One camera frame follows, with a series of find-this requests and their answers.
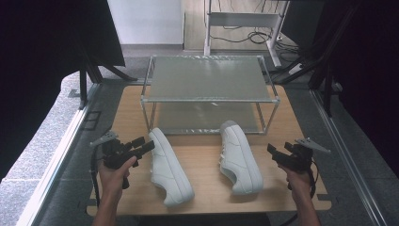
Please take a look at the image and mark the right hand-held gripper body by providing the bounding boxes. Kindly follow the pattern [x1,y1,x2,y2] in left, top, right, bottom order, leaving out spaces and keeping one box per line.
[280,137,332,191]

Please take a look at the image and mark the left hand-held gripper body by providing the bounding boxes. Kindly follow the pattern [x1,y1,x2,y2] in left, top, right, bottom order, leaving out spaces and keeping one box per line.
[89,130,140,190]

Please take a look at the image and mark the white sneaker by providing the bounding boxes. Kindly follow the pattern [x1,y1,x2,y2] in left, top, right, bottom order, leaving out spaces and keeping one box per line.
[218,120,264,196]
[147,126,196,208]

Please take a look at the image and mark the grey two-tier shoe rack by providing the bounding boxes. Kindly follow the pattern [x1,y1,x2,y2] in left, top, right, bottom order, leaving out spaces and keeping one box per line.
[139,55,281,137]

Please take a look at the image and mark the person's left hand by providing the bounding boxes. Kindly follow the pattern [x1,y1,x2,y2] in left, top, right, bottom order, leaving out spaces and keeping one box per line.
[98,155,138,202]

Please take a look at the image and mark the person's right hand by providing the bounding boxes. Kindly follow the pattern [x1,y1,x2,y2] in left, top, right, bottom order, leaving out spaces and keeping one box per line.
[278,163,312,205]

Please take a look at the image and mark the white power strip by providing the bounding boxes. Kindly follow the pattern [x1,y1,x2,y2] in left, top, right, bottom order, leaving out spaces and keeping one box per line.
[287,63,304,75]

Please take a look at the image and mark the black metal stand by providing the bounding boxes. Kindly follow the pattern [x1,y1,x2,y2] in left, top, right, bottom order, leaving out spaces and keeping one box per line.
[269,6,359,118]
[74,40,139,111]

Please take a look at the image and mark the black curtain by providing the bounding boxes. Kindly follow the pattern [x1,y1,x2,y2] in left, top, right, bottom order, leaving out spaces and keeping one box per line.
[0,0,126,182]
[309,0,399,177]

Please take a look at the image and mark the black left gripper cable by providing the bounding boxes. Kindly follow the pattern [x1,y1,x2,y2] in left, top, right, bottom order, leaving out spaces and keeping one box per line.
[89,145,102,209]

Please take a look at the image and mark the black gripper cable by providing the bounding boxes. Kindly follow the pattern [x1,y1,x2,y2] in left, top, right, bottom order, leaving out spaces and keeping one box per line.
[89,145,102,209]
[279,158,320,226]

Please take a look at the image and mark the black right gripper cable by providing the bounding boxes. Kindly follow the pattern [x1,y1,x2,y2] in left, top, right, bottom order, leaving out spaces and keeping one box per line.
[279,158,320,226]

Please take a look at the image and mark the aluminium rail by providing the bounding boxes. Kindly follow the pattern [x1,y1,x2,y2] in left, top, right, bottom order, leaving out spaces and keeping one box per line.
[15,83,102,226]
[310,89,390,226]

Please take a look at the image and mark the black floor cables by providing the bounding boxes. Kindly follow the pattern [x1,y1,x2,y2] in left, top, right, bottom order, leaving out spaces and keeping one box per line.
[209,24,304,55]

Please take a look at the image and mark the white wall panel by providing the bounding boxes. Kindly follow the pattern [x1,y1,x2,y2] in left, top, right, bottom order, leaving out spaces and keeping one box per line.
[106,0,184,45]

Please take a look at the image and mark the white metal desk frame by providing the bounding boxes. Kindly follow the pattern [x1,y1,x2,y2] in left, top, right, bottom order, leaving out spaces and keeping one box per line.
[203,0,290,69]

